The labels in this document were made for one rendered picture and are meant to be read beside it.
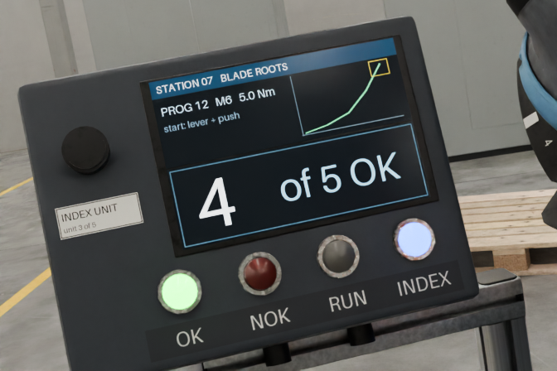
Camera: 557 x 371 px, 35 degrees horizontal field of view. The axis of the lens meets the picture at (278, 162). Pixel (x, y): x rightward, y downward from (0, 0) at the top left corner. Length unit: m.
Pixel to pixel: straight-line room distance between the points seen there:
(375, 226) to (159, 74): 0.17
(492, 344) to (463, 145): 6.14
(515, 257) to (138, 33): 5.34
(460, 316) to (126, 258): 0.25
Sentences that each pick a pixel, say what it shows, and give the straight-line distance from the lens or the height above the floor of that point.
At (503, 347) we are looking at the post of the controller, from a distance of 0.67.
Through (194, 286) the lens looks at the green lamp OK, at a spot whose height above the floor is 1.12.
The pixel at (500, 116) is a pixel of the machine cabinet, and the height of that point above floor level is 0.30.
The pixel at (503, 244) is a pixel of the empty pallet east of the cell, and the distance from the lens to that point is 4.00.
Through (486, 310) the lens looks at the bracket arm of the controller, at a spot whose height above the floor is 1.04.
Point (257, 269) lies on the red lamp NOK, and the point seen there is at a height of 1.12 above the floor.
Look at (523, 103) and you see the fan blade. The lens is 1.50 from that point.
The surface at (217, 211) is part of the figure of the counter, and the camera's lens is 0.54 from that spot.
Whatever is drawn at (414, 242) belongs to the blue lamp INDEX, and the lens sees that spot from 0.55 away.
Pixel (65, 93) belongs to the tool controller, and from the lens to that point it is 0.56.
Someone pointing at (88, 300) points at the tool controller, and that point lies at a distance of 0.54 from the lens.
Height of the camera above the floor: 1.26
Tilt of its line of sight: 9 degrees down
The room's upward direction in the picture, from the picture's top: 10 degrees counter-clockwise
